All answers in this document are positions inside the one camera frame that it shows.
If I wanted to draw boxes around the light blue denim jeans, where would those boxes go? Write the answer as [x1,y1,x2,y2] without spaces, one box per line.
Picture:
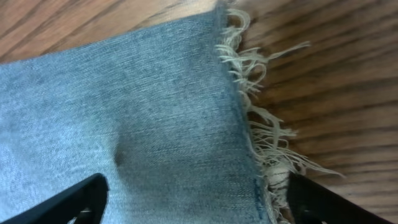
[0,0,346,224]

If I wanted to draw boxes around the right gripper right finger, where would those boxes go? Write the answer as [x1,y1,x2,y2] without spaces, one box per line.
[287,173,392,224]

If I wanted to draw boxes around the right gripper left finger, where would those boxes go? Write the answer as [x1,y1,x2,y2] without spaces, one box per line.
[2,173,109,224]

